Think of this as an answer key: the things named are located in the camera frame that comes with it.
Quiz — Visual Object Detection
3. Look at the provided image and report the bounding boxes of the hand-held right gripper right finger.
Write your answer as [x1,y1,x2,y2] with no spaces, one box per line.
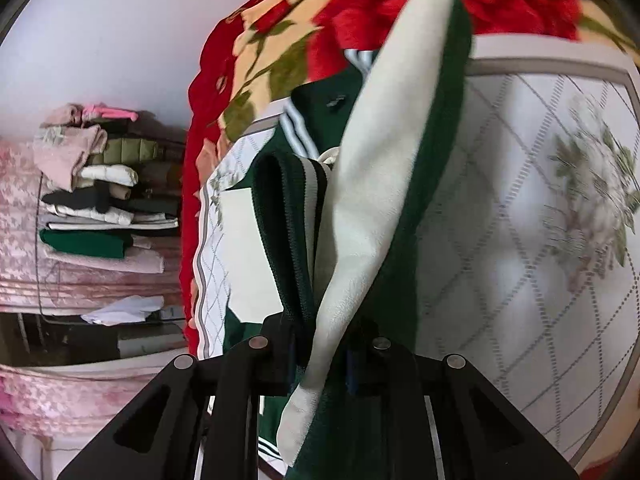
[345,320,581,480]

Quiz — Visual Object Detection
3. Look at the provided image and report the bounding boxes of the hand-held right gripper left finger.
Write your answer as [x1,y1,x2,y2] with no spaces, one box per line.
[57,312,301,480]

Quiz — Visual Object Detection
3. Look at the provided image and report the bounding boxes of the green and white varsity jacket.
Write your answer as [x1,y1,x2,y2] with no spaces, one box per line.
[220,0,473,480]

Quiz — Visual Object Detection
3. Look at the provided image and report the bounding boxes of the pile of folded clothes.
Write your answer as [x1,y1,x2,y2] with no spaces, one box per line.
[34,102,182,275]

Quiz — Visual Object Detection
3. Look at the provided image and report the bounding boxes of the white crumpled cloth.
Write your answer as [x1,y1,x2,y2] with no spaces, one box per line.
[81,295,166,327]

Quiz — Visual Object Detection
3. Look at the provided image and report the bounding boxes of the white diamond-patterned floral cloth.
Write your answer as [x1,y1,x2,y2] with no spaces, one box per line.
[192,50,640,471]

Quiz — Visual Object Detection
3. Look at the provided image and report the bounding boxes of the red floral blanket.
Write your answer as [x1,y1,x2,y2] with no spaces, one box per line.
[182,0,640,361]

